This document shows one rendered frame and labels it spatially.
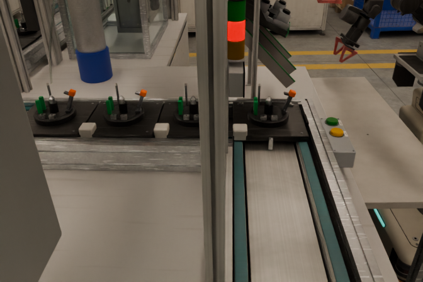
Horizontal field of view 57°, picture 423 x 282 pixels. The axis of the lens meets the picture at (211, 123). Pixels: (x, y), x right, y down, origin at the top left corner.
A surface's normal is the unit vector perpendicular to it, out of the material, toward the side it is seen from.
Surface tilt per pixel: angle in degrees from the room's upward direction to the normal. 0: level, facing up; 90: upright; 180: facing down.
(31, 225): 90
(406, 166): 0
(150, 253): 0
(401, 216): 0
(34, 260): 90
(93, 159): 90
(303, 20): 90
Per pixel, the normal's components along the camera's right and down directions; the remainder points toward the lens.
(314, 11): 0.00, 0.50
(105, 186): -0.02, -0.87
